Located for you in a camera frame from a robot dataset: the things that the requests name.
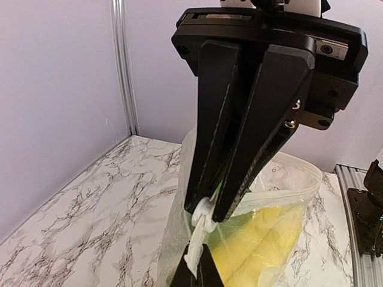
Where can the aluminium left frame post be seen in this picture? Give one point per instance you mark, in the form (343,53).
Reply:
(124,70)

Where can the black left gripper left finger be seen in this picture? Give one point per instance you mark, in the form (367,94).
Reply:
(183,277)

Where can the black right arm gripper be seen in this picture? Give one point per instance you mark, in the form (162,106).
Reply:
(341,51)

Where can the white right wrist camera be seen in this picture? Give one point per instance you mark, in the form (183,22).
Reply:
(306,7)

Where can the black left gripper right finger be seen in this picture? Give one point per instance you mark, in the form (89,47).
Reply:
(208,273)

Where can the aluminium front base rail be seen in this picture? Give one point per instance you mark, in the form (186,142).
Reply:
(362,195)

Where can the yellow toy banana bunch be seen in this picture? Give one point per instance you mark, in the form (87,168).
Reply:
(252,249)

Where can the clear zip top bag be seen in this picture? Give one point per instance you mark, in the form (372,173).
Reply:
(283,181)

